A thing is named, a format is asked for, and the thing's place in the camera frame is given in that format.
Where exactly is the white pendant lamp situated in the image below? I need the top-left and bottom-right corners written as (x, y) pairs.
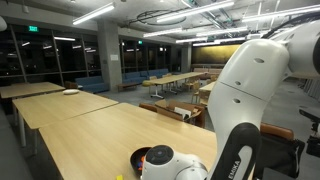
top-left (0, 15), bottom-right (8, 33)

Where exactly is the long wooden table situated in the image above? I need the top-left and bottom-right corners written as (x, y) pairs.
top-left (148, 71), bottom-right (208, 99)

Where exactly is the open cardboard box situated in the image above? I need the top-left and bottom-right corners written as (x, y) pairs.
top-left (154, 99), bottom-right (207, 129)

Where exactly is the low wooden bench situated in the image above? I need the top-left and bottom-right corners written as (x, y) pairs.
top-left (116, 82), bottom-right (139, 93)

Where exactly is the wooden chair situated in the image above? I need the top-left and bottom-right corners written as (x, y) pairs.
top-left (198, 90), bottom-right (211, 108)
top-left (190, 81), bottom-right (201, 104)
top-left (64, 80), bottom-right (79, 90)

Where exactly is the white plate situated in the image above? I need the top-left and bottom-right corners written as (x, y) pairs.
top-left (62, 88), bottom-right (81, 96)

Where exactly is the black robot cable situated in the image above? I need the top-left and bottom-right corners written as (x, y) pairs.
top-left (261, 11), bottom-right (320, 39)

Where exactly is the black camera rig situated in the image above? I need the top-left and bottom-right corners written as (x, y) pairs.
top-left (298, 108), bottom-right (320, 159)

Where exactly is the golden wall mural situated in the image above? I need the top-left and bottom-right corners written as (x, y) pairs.
top-left (191, 43), bottom-right (243, 65)

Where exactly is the orange wooden disc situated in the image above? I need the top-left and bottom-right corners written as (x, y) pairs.
top-left (137, 155), bottom-right (146, 171)

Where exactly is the brown leather chair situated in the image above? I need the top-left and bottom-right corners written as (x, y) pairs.
top-left (259, 122), bottom-right (296, 141)

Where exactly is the black bowl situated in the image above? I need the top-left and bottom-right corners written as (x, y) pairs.
top-left (129, 146), bottom-right (153, 174)

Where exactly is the light wooden table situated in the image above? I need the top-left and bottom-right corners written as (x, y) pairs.
top-left (12, 90), bottom-right (120, 156)
top-left (0, 81), bottom-right (66, 100)
top-left (198, 80), bottom-right (218, 94)

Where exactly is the black bag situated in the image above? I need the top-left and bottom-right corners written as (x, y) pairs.
top-left (253, 133), bottom-right (306, 179)

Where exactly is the brown chair back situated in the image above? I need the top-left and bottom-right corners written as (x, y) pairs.
top-left (138, 102), bottom-right (158, 113)

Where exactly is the blue sofa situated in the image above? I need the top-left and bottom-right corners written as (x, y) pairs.
top-left (74, 75), bottom-right (110, 94)
top-left (121, 68), bottom-right (171, 85)

